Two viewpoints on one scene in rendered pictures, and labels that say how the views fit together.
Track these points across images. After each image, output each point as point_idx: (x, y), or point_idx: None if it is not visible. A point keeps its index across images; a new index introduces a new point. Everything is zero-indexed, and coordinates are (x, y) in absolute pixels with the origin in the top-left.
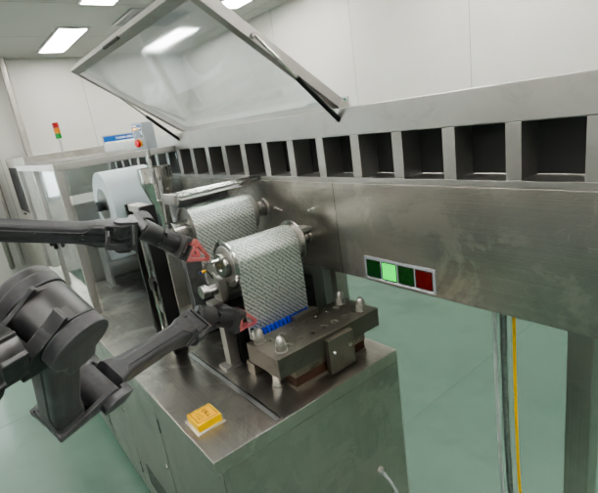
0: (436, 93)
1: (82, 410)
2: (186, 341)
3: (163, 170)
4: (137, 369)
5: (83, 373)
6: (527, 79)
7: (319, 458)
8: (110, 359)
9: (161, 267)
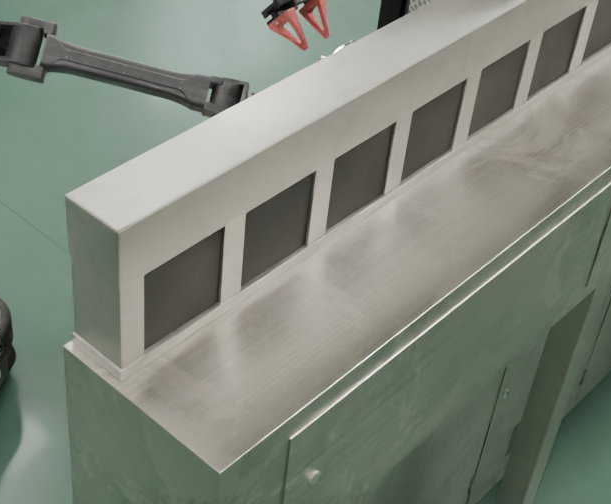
0: (299, 72)
1: None
2: (186, 105)
3: None
4: (74, 71)
5: (18, 28)
6: (169, 140)
7: None
8: (54, 39)
9: (388, 19)
